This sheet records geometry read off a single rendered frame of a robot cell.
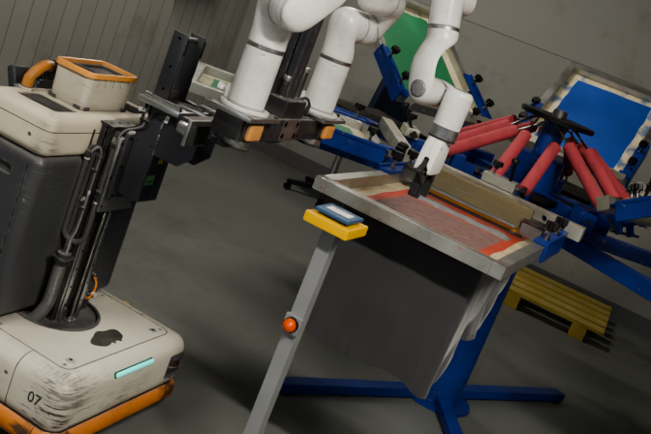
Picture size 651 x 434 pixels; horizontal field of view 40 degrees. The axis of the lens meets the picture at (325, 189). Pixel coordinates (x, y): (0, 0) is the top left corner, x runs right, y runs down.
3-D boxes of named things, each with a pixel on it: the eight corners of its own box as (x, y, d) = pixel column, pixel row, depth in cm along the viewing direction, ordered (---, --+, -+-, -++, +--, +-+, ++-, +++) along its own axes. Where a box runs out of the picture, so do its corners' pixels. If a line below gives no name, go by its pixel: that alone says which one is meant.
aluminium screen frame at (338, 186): (500, 281, 228) (506, 267, 227) (311, 187, 250) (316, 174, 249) (557, 247, 299) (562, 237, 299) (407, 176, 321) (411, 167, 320)
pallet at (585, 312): (609, 323, 626) (616, 309, 623) (596, 351, 548) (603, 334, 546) (453, 248, 667) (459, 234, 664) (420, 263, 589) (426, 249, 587)
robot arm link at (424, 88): (437, 29, 242) (425, 106, 243) (413, 19, 231) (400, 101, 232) (465, 30, 237) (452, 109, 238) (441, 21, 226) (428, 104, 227)
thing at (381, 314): (424, 403, 248) (484, 265, 238) (292, 327, 264) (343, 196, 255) (428, 400, 251) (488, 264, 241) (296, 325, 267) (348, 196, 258)
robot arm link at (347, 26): (311, 52, 254) (330, -2, 251) (337, 59, 265) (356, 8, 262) (335, 64, 249) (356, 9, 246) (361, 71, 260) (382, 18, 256)
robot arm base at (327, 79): (280, 99, 257) (298, 47, 254) (298, 100, 269) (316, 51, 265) (325, 119, 252) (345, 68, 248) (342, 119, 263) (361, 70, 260)
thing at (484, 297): (427, 399, 250) (487, 264, 240) (416, 392, 251) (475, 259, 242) (473, 362, 291) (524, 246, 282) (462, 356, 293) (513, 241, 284)
